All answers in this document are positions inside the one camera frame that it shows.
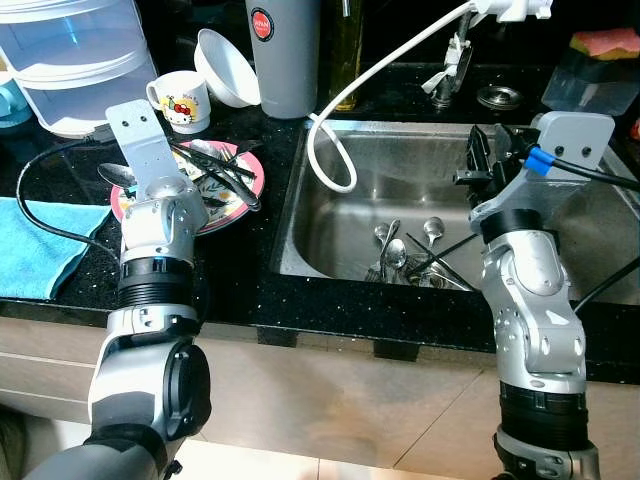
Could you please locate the black chopstick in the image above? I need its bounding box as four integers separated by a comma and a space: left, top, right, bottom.
405, 235, 473, 291

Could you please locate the stainless steel sink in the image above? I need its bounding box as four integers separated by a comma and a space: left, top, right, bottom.
272, 118, 640, 313

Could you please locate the white stacked food container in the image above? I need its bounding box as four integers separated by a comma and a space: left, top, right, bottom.
0, 0, 161, 139

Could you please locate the round metal strainer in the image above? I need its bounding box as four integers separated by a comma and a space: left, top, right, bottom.
477, 86, 523, 111

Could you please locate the blue towel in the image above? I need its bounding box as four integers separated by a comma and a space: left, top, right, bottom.
0, 195, 113, 301

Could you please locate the yellow oil bottle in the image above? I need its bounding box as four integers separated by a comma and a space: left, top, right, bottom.
330, 0, 366, 111

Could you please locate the white cartoon cat mug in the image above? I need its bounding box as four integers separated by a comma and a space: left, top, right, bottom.
146, 70, 213, 136

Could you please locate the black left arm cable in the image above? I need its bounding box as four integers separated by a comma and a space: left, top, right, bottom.
15, 125, 126, 259

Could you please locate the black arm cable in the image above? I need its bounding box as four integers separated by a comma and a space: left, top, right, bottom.
525, 148, 640, 309
15, 125, 126, 259

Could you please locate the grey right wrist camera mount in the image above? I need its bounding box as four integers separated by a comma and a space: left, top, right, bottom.
470, 110, 616, 226

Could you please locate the pink yellow sponge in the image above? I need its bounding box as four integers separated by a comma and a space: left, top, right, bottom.
568, 28, 640, 63

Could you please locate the grey thermos with red logo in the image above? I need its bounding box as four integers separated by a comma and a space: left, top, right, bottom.
245, 0, 323, 121

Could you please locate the chrome faucet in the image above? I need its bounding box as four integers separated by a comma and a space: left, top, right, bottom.
425, 25, 476, 109

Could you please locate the white faucet filter head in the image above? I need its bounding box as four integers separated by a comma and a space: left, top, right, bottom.
470, 0, 553, 23

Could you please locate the white flexible hose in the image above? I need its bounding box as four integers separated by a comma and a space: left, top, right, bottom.
305, 0, 476, 194

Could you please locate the white bowl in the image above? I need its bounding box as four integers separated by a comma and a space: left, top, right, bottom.
193, 28, 263, 109

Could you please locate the pink patterned plate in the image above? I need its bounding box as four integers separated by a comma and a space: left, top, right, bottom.
110, 140, 266, 236

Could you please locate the clear plastic tub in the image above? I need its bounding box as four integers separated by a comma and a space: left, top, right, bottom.
540, 45, 640, 121

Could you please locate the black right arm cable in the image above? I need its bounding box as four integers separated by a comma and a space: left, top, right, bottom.
525, 148, 640, 309

